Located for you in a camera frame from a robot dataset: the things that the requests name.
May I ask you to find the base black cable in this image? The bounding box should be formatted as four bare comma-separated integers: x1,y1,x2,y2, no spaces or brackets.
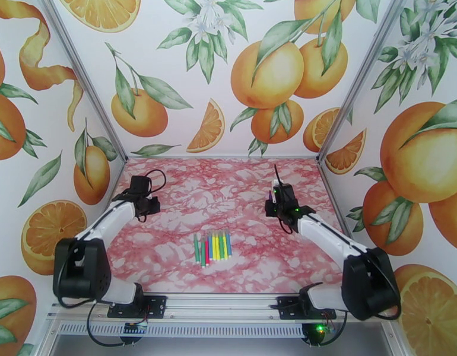
85,301,144,348
317,310,349,347

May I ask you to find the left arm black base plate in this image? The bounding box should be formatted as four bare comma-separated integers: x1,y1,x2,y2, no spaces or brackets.
107,294,167,319

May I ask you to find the black round device with light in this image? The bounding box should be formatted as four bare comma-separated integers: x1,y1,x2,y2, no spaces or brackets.
302,321,335,347

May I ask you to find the slotted metal strip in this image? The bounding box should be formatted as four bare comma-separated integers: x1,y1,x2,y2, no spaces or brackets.
56,321,305,339

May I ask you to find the right base black cable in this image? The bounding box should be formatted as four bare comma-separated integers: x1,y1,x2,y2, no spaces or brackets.
317,310,349,347

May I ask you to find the aluminium mounting rail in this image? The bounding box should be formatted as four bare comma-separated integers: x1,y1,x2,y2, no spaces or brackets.
46,291,394,324

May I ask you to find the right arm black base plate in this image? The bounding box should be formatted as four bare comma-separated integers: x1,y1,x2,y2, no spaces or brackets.
277,296,337,321

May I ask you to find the aluminium frame post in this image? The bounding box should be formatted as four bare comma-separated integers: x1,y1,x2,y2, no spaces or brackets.
35,0,129,163
316,0,409,163

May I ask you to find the left base black cable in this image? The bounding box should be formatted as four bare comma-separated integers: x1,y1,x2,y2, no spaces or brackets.
85,301,144,348

